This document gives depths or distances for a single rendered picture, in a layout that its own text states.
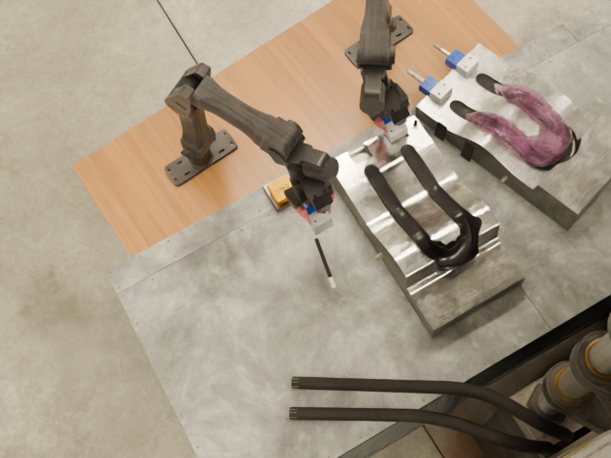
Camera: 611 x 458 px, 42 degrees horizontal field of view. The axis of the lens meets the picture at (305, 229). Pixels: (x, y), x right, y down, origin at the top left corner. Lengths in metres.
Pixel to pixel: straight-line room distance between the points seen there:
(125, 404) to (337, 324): 1.10
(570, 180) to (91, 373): 1.74
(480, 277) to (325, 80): 0.71
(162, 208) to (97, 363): 0.93
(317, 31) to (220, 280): 0.78
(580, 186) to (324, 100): 0.72
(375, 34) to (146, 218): 0.78
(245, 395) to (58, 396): 1.12
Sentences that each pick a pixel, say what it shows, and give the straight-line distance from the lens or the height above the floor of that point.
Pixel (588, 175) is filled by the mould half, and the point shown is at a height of 0.91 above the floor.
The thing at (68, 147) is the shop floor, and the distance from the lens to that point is 3.28.
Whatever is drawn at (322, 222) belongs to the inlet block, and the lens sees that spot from 1.90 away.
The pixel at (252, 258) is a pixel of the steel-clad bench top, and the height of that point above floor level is 0.80.
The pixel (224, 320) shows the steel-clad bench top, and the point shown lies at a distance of 2.02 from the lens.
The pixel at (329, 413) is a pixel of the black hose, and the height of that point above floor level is 0.85.
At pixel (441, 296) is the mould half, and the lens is 1.95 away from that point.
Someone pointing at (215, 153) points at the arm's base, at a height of 0.81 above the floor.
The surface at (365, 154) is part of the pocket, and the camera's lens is 2.08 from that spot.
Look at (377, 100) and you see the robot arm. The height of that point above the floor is 1.14.
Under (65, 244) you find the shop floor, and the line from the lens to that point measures 3.11.
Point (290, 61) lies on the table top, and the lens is 2.31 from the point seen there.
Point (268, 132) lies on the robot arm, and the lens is 1.73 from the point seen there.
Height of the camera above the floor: 2.72
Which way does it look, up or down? 68 degrees down
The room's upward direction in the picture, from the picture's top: 12 degrees counter-clockwise
